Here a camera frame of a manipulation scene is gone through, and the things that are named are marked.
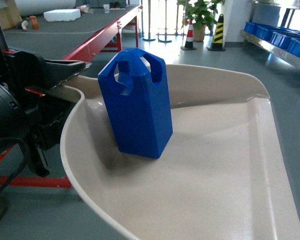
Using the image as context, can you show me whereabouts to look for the white foam block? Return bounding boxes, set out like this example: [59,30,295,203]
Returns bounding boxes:
[43,9,81,22]

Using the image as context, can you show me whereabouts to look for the stanchion post base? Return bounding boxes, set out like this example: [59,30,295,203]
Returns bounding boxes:
[142,0,156,42]

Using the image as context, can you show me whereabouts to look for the blue storage bin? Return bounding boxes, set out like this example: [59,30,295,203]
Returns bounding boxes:
[244,21,264,35]
[254,24,289,42]
[286,37,300,61]

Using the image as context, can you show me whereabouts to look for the beige plastic dustpan tray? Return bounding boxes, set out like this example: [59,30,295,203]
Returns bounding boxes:
[60,64,300,240]

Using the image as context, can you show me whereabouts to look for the red white traffic cone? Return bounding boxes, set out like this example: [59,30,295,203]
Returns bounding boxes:
[180,19,197,51]

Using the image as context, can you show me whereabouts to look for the red table frame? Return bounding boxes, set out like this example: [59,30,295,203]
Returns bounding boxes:
[0,5,141,188]

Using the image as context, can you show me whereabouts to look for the large cardboard box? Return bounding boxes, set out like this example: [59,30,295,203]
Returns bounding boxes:
[0,0,22,30]

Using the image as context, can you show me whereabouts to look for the white paper cup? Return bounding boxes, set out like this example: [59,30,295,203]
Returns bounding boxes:
[103,4,110,14]

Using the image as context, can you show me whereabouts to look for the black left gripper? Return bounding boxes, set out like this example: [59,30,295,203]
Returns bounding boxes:
[0,50,92,177]

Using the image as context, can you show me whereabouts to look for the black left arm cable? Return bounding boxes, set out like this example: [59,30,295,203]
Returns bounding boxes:
[0,137,31,206]

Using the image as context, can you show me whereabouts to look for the white foam roll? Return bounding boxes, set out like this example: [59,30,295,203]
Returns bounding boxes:
[15,0,76,17]

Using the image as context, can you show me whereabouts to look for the metal shelf rack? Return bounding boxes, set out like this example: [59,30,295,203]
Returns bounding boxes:
[240,0,300,69]

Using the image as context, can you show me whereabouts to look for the potted green plant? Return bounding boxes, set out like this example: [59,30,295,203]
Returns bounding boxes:
[177,0,226,42]

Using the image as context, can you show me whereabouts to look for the yellow black traffic cone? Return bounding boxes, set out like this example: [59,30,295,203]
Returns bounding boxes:
[207,14,226,52]

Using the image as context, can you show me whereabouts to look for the blue plastic part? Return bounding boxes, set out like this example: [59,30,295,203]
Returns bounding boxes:
[98,48,173,159]

